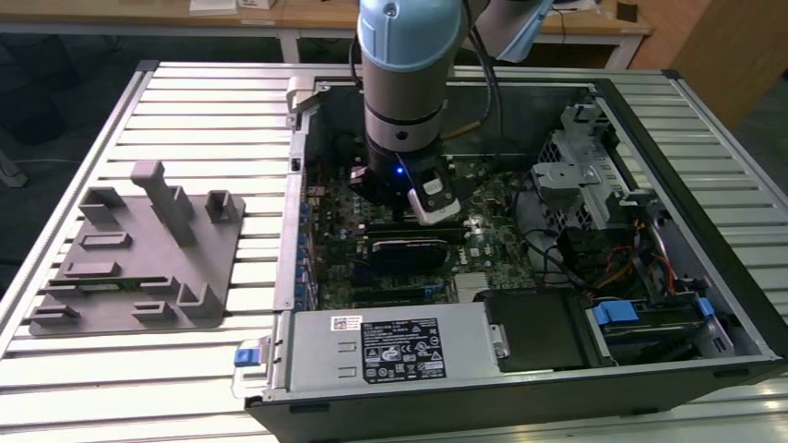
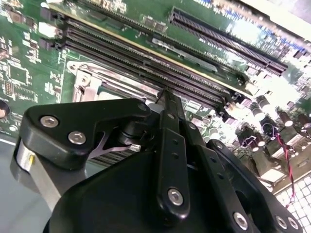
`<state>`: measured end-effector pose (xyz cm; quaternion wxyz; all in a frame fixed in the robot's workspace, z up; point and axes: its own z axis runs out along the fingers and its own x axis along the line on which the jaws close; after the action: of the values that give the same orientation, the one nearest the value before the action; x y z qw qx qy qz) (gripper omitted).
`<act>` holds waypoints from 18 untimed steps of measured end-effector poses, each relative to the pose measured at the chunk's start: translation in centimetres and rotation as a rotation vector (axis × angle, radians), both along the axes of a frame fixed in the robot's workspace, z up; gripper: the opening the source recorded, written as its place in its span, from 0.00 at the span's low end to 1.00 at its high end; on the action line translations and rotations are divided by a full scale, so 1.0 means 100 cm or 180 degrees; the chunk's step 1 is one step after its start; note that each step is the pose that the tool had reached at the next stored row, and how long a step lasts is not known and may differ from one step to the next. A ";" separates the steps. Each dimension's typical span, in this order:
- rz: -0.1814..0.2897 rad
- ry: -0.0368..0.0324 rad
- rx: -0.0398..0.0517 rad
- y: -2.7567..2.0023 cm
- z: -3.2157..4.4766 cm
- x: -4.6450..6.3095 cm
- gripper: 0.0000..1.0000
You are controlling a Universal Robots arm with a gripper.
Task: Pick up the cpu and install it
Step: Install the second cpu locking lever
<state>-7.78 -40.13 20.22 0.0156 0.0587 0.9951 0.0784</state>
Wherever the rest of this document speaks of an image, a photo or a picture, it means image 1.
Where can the grey metal leg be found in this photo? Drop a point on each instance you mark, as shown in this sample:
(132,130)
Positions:
(12,173)

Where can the black open PC case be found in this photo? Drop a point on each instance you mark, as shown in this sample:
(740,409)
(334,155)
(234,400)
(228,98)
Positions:
(431,417)

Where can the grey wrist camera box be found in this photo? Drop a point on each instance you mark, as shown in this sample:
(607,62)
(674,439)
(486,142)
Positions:
(358,176)

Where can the black graphics card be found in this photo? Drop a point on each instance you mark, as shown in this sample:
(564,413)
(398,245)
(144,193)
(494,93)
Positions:
(410,260)

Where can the small white printed box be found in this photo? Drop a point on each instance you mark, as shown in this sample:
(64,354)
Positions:
(255,3)

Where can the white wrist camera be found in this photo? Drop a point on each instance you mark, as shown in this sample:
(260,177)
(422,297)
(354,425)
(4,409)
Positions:
(431,214)

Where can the black expansion slot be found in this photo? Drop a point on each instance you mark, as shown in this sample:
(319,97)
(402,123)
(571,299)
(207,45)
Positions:
(388,294)

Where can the green RAM stick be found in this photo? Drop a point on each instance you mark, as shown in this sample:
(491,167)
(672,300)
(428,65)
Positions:
(388,236)
(107,286)

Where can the blue disk carrier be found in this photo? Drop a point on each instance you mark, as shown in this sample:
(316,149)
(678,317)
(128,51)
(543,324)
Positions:
(615,314)

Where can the small black box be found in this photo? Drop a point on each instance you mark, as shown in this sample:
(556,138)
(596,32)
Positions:
(627,11)

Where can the wooden desk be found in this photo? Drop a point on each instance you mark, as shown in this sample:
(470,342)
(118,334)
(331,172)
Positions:
(203,20)

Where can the small silver heatsink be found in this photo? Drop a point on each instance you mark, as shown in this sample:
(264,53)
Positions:
(471,283)

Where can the silver power supply unit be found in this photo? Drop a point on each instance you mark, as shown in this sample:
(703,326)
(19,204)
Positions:
(320,369)

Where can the green motherboard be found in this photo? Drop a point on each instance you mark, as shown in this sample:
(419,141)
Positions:
(504,249)

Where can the grey parts rack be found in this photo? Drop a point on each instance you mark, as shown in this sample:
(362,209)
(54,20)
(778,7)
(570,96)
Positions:
(160,286)

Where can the silver metal drive cage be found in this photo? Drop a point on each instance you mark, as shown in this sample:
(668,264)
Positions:
(567,196)

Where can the wooden cabinet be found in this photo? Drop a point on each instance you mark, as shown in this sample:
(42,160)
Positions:
(732,55)

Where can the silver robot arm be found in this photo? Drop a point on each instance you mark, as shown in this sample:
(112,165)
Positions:
(400,101)

